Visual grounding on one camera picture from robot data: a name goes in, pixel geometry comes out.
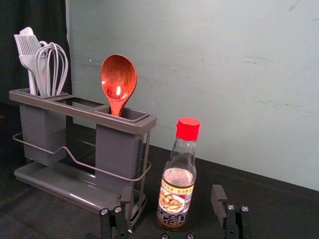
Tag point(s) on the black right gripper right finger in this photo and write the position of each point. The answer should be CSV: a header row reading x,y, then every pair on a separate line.
x,y
219,206

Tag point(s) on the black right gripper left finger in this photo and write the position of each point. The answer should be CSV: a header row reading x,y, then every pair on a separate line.
x,y
125,214

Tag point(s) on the black table cloth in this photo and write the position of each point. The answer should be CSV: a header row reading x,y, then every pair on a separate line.
x,y
274,211

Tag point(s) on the grey plastic utensil cup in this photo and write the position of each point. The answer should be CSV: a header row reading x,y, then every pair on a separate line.
x,y
42,132
117,154

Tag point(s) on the glass sauce bottle red cap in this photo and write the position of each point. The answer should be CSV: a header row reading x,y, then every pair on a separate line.
x,y
178,159

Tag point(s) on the grey rack drip tray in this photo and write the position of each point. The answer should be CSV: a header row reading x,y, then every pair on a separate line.
x,y
62,184

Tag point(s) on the reddish wooden spoon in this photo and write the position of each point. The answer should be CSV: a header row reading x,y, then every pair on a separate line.
x,y
118,74

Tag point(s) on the grey silicone whisk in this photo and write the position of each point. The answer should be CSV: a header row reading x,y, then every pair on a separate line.
x,y
51,44

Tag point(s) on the grey silicone basting brush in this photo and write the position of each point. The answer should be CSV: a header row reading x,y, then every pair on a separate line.
x,y
26,49

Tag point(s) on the grey silicone spatula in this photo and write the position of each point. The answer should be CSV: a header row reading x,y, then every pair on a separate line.
x,y
27,32

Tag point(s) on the dark curtain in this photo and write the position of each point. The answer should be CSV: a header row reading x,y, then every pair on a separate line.
x,y
32,12

